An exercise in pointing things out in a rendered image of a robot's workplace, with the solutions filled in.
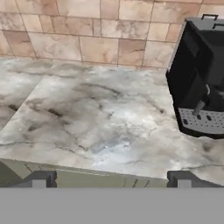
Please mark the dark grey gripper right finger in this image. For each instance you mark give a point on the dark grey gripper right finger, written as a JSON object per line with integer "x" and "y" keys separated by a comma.
{"x": 180, "y": 178}

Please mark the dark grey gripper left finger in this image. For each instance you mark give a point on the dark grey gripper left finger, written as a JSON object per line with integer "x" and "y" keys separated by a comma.
{"x": 43, "y": 178}

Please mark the olive green cabinet front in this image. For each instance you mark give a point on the olive green cabinet front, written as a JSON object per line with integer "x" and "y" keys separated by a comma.
{"x": 96, "y": 178}

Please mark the black coffee machine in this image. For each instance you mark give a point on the black coffee machine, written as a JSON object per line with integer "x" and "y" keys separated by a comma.
{"x": 198, "y": 75}

